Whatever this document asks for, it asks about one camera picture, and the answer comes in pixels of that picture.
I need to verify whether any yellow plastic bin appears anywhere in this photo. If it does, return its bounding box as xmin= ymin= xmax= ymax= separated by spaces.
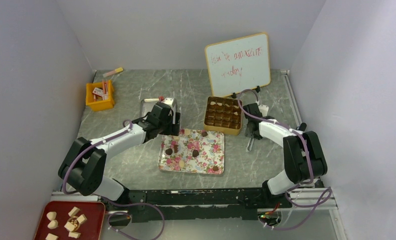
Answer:
xmin=85 ymin=80 xmax=115 ymax=112

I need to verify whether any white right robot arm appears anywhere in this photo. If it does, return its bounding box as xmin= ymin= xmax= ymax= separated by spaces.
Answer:
xmin=243 ymin=103 xmax=328 ymax=208

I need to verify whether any dark heart chocolate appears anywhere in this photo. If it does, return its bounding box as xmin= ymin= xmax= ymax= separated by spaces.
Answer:
xmin=165 ymin=148 xmax=173 ymax=156
xmin=192 ymin=149 xmax=200 ymax=158

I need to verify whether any silver tin lid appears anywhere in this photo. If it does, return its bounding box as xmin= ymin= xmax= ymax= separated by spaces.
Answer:
xmin=139 ymin=98 xmax=160 ymax=118

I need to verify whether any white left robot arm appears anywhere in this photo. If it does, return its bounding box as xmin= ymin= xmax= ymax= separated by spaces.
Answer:
xmin=58 ymin=98 xmax=181 ymax=210

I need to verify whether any gold chocolate tin box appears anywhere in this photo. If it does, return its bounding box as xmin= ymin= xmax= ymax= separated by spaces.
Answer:
xmin=204 ymin=96 xmax=242 ymax=136

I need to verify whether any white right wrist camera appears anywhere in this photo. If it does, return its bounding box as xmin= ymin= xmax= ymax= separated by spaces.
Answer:
xmin=258 ymin=104 xmax=269 ymax=117

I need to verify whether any red lacquer tray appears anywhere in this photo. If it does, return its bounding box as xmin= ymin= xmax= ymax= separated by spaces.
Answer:
xmin=34 ymin=201 xmax=105 ymax=240

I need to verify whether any floral rectangular tray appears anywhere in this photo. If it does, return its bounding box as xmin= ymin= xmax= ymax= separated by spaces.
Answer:
xmin=158 ymin=129 xmax=225 ymax=175

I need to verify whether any pink yellow marker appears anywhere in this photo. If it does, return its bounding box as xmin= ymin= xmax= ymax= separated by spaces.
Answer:
xmin=102 ymin=67 xmax=124 ymax=78

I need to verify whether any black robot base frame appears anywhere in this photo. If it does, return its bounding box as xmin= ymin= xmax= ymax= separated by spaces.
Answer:
xmin=105 ymin=187 xmax=293 ymax=223

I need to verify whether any aluminium rail frame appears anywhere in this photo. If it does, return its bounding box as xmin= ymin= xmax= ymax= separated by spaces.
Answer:
xmin=50 ymin=69 xmax=347 ymax=240

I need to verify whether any whiteboard with red writing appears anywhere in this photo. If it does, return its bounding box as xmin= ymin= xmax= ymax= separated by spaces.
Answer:
xmin=204 ymin=32 xmax=271 ymax=97

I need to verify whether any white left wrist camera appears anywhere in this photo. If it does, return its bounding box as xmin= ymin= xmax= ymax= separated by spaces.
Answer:
xmin=162 ymin=97 xmax=177 ymax=115

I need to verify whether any white heart chocolate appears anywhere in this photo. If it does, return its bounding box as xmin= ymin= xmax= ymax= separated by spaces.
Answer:
xmin=184 ymin=128 xmax=191 ymax=136

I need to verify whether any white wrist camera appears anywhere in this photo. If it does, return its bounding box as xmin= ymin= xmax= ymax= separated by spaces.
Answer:
xmin=258 ymin=104 xmax=269 ymax=117
xmin=162 ymin=97 xmax=177 ymax=115

